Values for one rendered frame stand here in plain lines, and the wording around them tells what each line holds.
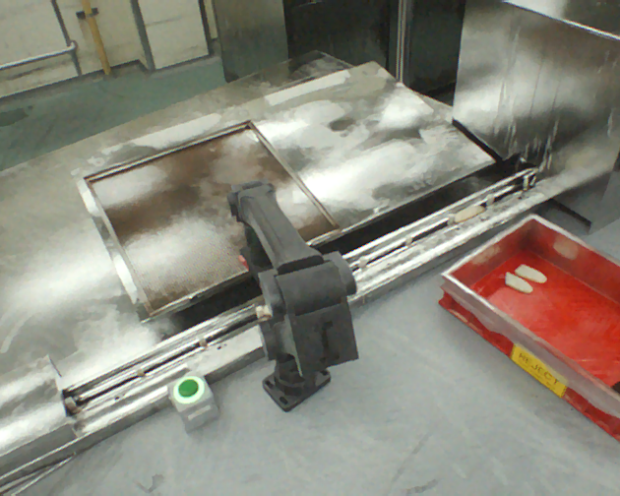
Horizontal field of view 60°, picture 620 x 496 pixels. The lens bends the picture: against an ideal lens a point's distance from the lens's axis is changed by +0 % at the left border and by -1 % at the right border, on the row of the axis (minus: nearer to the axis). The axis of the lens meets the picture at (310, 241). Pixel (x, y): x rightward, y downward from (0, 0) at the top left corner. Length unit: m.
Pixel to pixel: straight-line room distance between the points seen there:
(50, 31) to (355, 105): 3.28
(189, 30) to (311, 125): 3.05
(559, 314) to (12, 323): 1.26
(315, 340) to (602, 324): 0.80
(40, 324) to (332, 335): 0.91
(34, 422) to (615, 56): 1.35
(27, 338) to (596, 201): 1.39
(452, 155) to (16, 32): 3.65
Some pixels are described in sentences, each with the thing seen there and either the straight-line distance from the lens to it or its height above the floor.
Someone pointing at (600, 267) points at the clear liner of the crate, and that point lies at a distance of 1.35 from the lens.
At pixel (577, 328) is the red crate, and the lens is 1.30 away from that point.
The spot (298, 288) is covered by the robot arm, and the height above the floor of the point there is 1.30.
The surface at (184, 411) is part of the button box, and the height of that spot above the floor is 0.89.
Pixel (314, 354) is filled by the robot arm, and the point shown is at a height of 1.23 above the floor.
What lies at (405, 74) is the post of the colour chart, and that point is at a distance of 2.14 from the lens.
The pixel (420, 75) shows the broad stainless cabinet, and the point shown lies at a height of 0.28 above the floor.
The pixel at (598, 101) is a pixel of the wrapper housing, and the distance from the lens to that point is 1.40.
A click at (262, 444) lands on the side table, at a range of 1.08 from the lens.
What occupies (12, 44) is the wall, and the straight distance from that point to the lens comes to 4.67.
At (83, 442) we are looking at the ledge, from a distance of 1.15.
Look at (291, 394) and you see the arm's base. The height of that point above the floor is 0.84.
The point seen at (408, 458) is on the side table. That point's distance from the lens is 1.05.
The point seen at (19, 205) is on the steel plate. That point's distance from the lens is 1.87.
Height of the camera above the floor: 1.76
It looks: 41 degrees down
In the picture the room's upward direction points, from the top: 5 degrees counter-clockwise
